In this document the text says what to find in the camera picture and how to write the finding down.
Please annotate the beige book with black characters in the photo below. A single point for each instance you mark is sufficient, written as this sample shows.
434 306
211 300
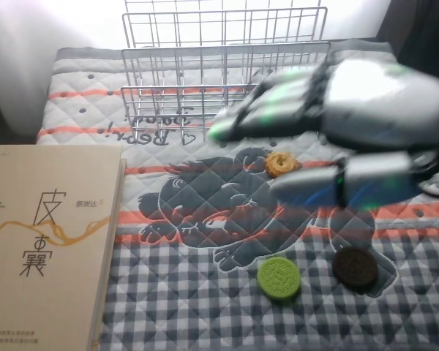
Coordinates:
40 175

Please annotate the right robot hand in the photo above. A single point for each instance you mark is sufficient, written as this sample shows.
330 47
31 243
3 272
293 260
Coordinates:
380 102

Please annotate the grey quilt with bear print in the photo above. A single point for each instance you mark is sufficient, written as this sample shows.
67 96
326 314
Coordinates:
205 311

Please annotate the brown toy sandwich cookie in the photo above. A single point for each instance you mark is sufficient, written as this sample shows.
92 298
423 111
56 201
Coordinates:
355 268

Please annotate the yellow toy butter cookie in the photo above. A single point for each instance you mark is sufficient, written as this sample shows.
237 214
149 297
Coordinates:
280 164

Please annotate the green toy sandwich cookie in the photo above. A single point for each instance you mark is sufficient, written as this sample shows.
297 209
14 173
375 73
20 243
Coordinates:
278 278

